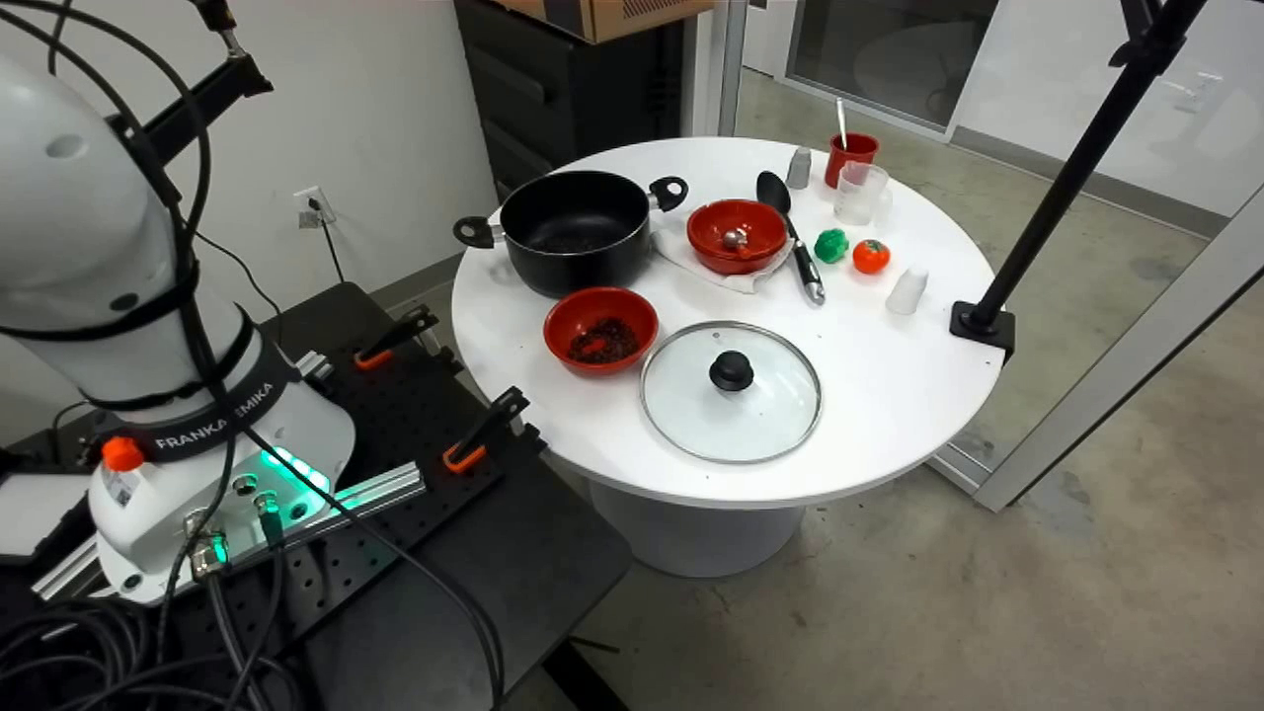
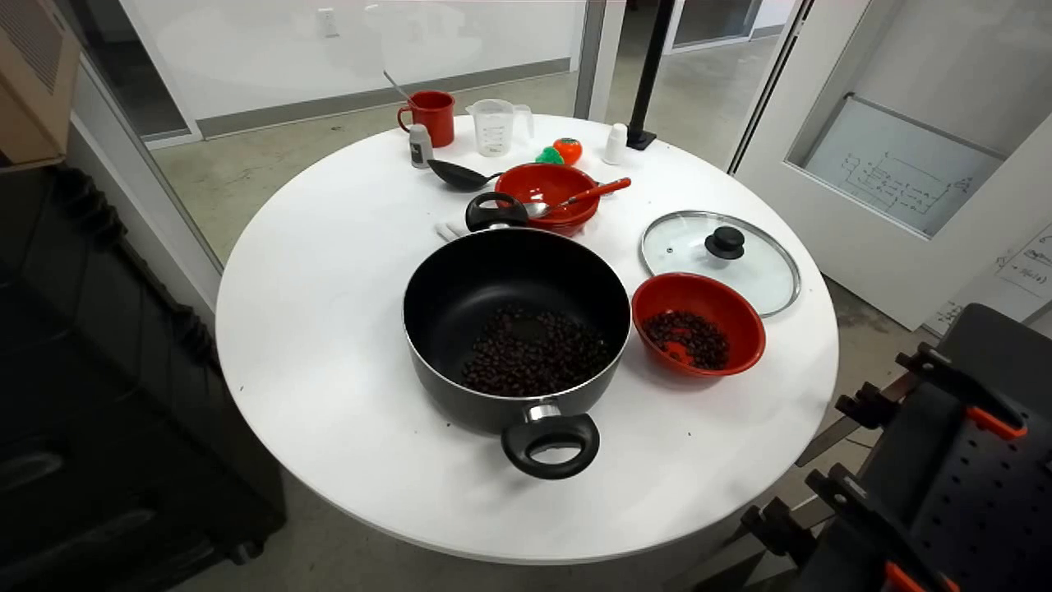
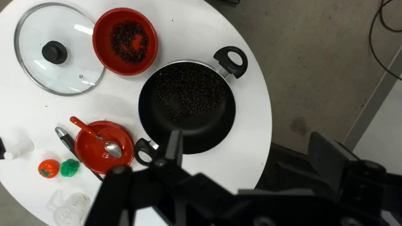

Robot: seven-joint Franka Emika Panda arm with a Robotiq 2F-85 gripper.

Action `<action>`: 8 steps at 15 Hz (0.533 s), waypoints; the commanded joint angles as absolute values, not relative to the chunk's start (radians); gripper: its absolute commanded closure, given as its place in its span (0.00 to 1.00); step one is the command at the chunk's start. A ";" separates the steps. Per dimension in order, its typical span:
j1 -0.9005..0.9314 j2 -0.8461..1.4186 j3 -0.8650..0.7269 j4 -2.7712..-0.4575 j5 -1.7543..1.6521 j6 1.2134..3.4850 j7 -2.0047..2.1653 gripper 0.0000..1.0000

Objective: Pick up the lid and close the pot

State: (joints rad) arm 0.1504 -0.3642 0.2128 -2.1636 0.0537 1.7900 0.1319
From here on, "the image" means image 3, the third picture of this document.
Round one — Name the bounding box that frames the red bowl with dark beans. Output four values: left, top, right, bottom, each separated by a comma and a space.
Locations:
91, 6, 160, 78

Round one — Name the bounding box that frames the red bowl holding spoon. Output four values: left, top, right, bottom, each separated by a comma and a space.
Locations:
74, 119, 135, 176

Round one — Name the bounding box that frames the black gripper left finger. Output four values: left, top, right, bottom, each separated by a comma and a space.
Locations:
85, 163, 135, 226

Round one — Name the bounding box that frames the orange toy tomato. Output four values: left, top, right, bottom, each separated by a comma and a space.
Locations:
36, 158, 60, 179

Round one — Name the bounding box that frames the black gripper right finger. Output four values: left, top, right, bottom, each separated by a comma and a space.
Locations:
152, 128, 185, 168

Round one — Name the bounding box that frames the black wall power cable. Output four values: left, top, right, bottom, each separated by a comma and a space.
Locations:
366, 0, 402, 81

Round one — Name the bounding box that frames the clear plastic cup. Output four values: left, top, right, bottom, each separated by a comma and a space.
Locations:
44, 189, 91, 226

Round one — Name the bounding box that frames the metal spoon orange handle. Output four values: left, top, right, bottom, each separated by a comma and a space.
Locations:
69, 115, 124, 160

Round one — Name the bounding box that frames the black two-handled cooking pot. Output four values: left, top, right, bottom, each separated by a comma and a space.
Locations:
133, 44, 248, 167

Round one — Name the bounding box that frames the black cabinet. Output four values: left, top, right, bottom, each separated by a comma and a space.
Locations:
256, 130, 402, 226

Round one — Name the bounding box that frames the black ladle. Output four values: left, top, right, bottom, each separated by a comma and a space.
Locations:
54, 125, 105, 182

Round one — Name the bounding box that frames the glass pot lid black knob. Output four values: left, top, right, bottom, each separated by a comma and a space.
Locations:
12, 1, 106, 98

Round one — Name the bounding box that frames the green toy vegetable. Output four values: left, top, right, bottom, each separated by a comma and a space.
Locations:
59, 157, 81, 178

